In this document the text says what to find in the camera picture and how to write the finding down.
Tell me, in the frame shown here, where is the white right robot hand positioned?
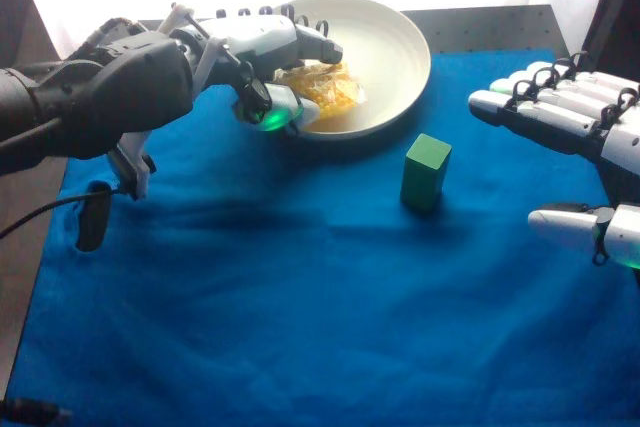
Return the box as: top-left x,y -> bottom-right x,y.
468,50 -> 640,271

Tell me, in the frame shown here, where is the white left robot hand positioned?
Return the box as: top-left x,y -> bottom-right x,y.
199,3 -> 346,134

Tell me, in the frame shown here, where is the yellow snack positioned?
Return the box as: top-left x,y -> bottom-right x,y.
273,61 -> 369,123

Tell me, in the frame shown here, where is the green cube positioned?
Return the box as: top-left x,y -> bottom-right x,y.
399,132 -> 454,212

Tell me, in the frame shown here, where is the white round plate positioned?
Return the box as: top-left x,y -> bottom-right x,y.
272,0 -> 432,142

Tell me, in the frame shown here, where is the blue table cloth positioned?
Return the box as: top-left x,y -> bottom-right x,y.
0,49 -> 640,427

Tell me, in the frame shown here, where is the black cable plug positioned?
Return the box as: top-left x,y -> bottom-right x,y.
0,396 -> 72,427

